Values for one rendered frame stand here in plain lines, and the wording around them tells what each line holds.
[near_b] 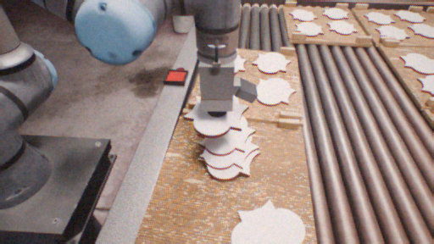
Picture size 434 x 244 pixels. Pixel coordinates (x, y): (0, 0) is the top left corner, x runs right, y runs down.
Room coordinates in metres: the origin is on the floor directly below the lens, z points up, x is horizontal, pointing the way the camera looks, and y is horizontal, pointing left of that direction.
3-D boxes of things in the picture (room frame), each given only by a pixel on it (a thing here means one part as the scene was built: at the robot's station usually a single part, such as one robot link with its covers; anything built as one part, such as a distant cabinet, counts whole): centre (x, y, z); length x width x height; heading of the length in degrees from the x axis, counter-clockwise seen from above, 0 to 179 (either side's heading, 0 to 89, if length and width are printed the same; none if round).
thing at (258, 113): (0.75, -0.11, 0.93); 0.41 x 0.35 x 0.02; 170
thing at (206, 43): (0.42, 0.00, 1.24); 0.08 x 0.08 x 0.05
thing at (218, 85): (0.42, -0.02, 1.16); 0.12 x 0.09 x 0.16; 89
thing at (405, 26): (1.19, -0.88, 0.94); 0.41 x 0.35 x 0.04; 173
